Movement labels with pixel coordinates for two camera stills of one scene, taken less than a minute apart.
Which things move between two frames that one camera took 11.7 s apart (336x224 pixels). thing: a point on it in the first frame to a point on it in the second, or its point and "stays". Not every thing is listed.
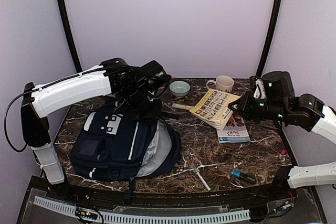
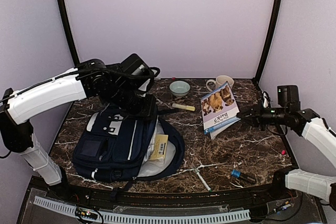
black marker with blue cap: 235,173 stays
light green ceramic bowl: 179,88 stays
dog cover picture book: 235,130 to 219,108
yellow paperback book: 213,107 to 161,147
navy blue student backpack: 108,145 stays
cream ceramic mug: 223,82 stays
